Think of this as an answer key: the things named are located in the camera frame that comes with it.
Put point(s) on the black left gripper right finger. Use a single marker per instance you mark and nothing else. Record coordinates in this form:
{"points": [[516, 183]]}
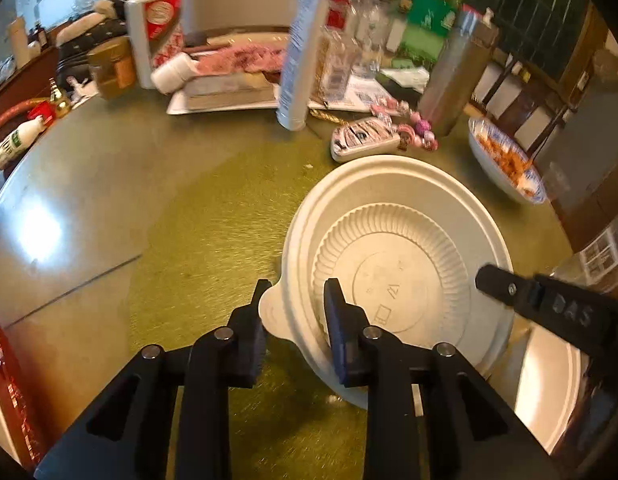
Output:
{"points": [[430, 414]]}

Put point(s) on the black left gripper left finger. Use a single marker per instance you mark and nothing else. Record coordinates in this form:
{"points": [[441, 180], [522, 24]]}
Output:
{"points": [[166, 402]]}

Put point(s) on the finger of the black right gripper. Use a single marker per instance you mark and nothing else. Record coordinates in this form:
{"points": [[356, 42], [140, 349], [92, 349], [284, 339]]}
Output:
{"points": [[585, 319]]}

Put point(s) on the white ribbed paper plate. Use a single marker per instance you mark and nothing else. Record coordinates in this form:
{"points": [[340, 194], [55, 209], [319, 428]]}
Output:
{"points": [[401, 268]]}

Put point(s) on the large white disposable bowl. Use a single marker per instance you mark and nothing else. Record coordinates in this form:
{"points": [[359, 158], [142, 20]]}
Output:
{"points": [[286, 308]]}

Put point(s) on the white disposable plate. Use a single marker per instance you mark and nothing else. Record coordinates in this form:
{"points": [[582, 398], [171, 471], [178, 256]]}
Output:
{"points": [[539, 375]]}

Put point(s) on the red rectangular box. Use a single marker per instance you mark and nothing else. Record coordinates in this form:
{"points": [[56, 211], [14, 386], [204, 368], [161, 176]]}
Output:
{"points": [[20, 434]]}

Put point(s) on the blue patterned food plate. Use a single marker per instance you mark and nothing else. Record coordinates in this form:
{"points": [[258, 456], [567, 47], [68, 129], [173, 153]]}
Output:
{"points": [[505, 163]]}

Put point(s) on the wooden chair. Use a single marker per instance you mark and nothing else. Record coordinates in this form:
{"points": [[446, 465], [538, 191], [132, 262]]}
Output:
{"points": [[521, 102]]}

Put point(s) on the white patterned case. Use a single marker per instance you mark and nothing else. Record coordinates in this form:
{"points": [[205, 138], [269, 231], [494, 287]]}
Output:
{"points": [[363, 137]]}

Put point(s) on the stainless steel thermos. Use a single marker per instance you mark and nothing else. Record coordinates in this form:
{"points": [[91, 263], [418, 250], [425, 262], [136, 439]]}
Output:
{"points": [[461, 63]]}

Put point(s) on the white plastic bottle lying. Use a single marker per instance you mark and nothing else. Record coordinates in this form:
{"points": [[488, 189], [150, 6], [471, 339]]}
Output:
{"points": [[20, 140]]}

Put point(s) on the small golden bottle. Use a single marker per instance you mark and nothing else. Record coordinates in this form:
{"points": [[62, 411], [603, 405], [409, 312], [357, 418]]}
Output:
{"points": [[59, 100]]}

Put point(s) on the small white cup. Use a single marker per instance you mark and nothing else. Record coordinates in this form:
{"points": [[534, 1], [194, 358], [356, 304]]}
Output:
{"points": [[174, 74]]}

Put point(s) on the green plastic bottle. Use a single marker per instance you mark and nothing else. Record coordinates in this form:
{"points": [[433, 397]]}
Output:
{"points": [[428, 25]]}

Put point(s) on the small clear bottle red label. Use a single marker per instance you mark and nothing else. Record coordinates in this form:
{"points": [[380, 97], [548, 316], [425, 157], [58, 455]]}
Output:
{"points": [[337, 53]]}

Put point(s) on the amber glass jar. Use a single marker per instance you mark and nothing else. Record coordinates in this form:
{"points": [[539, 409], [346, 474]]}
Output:
{"points": [[111, 67]]}

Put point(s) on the dark folded jacket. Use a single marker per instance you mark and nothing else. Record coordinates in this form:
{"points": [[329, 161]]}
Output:
{"points": [[77, 39]]}

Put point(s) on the clear glass jar black lid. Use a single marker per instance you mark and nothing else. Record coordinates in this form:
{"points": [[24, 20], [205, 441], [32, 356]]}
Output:
{"points": [[374, 19]]}

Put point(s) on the tall white blue tube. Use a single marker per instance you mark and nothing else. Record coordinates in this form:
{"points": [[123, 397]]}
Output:
{"points": [[298, 72]]}

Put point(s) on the beige thermos on sideboard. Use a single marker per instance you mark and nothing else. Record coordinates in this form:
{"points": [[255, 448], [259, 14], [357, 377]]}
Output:
{"points": [[18, 42]]}

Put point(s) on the white liquor bottle red cap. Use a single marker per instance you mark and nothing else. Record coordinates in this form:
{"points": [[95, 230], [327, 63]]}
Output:
{"points": [[155, 34]]}

